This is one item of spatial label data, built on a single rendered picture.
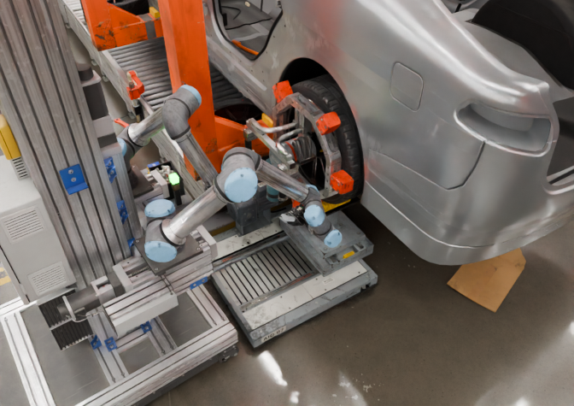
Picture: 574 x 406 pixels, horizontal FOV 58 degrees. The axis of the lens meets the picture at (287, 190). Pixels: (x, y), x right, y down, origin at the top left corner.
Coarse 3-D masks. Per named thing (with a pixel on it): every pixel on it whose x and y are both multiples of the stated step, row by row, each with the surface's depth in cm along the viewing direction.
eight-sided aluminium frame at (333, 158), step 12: (288, 96) 256; (300, 96) 255; (276, 108) 272; (288, 108) 270; (300, 108) 249; (312, 108) 248; (276, 120) 277; (312, 120) 243; (276, 132) 283; (324, 144) 242; (336, 144) 244; (336, 156) 243; (336, 168) 249; (300, 180) 288; (324, 192) 258; (336, 192) 257
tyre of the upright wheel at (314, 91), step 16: (304, 80) 266; (320, 80) 256; (304, 96) 259; (320, 96) 246; (336, 96) 246; (288, 112) 281; (336, 112) 241; (352, 128) 242; (352, 144) 241; (352, 160) 243; (304, 176) 291; (352, 176) 248; (352, 192) 257
